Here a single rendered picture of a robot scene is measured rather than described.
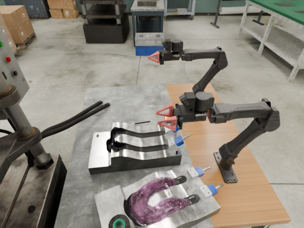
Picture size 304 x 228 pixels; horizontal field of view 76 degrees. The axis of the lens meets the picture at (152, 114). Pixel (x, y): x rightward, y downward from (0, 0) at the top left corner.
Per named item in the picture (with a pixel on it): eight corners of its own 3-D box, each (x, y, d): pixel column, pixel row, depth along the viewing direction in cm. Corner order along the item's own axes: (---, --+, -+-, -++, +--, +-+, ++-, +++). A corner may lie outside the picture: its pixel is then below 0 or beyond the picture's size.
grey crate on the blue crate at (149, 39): (163, 39, 432) (163, 32, 423) (163, 46, 401) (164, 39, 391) (136, 39, 433) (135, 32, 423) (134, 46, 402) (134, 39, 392)
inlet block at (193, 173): (206, 166, 106) (208, 160, 103) (212, 173, 103) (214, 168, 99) (186, 175, 102) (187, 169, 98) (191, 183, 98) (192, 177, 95)
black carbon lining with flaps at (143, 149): (164, 132, 120) (164, 121, 114) (169, 153, 108) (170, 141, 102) (107, 137, 117) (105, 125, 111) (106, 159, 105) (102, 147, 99)
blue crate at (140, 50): (163, 48, 446) (163, 39, 432) (163, 56, 415) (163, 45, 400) (136, 48, 447) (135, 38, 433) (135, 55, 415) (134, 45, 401)
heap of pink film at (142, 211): (173, 175, 98) (174, 166, 93) (192, 207, 86) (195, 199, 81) (124, 196, 90) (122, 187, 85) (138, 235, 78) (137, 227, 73)
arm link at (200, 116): (193, 112, 77) (210, 111, 78) (190, 103, 82) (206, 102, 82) (191, 124, 82) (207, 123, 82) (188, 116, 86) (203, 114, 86)
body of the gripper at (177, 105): (178, 118, 76) (197, 117, 76) (173, 102, 84) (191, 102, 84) (177, 130, 80) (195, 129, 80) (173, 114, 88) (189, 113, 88)
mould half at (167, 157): (171, 132, 130) (172, 117, 121) (180, 164, 110) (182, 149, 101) (95, 139, 125) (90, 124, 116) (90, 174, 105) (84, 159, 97)
